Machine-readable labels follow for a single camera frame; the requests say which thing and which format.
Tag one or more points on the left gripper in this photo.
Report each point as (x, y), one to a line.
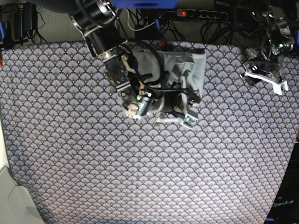
(272, 68)

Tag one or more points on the fan-patterned table cloth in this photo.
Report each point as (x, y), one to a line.
(84, 162)

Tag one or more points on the light grey T-shirt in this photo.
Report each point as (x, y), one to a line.
(167, 68)

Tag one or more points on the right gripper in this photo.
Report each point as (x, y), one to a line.
(136, 106)

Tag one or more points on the black power adapter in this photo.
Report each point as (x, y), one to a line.
(25, 21)

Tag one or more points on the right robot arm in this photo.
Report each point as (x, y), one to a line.
(95, 20)

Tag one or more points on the black power strip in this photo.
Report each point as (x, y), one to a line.
(202, 14)

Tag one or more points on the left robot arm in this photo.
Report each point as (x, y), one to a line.
(276, 39)

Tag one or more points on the red black table clamp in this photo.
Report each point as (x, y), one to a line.
(163, 46)

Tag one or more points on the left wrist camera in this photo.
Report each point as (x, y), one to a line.
(278, 87)

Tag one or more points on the blue box overhead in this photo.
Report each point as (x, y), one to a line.
(145, 4)

